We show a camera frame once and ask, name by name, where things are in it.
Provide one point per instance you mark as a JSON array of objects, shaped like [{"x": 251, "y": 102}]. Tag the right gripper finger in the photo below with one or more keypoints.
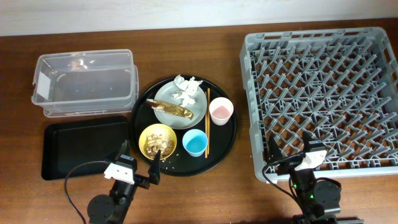
[
  {"x": 311, "y": 145},
  {"x": 273, "y": 153}
]

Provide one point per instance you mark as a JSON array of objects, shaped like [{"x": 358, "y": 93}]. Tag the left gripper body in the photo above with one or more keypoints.
[{"x": 142, "y": 181}]

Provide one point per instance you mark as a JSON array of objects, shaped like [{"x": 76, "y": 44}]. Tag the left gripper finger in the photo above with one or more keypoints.
[
  {"x": 154, "y": 169},
  {"x": 123, "y": 150}
]

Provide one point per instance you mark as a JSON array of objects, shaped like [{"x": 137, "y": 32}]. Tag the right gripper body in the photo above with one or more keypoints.
[{"x": 288, "y": 168}]

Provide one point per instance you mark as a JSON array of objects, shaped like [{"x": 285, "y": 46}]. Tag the food scraps and rice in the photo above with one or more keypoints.
[{"x": 156, "y": 143}]

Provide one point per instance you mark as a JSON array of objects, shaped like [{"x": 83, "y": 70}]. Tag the yellow bowl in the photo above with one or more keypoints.
[{"x": 156, "y": 129}]

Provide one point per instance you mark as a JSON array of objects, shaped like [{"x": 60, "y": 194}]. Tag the blue cup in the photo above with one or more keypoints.
[{"x": 195, "y": 142}]

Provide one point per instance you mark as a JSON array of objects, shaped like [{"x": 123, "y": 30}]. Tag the gold foil wrapper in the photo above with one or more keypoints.
[{"x": 169, "y": 108}]

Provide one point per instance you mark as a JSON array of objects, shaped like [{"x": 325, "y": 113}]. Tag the grey plate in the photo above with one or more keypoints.
[{"x": 198, "y": 109}]

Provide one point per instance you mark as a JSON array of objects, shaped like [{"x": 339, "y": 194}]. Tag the pink cup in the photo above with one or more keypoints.
[{"x": 221, "y": 109}]

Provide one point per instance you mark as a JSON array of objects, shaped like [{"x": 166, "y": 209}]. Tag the white tissue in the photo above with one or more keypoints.
[{"x": 186, "y": 90}]

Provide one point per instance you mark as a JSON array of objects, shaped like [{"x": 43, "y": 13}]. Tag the wooden chopstick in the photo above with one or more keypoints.
[
  {"x": 206, "y": 126},
  {"x": 208, "y": 93}
]

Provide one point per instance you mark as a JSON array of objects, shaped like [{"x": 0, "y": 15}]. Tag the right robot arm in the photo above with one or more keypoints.
[{"x": 317, "y": 197}]

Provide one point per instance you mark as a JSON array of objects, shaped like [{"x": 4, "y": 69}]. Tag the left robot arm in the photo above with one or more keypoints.
[{"x": 113, "y": 207}]

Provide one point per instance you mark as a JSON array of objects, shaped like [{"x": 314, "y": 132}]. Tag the grey dishwasher rack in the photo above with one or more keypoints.
[{"x": 338, "y": 85}]

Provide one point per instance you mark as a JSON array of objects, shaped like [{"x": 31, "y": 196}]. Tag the black rectangular tray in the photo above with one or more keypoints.
[{"x": 67, "y": 145}]

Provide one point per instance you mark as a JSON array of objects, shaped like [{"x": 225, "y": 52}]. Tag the black round tray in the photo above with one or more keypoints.
[{"x": 180, "y": 163}]

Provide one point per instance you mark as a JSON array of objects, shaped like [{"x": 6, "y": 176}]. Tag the clear plastic bin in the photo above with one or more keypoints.
[{"x": 85, "y": 83}]

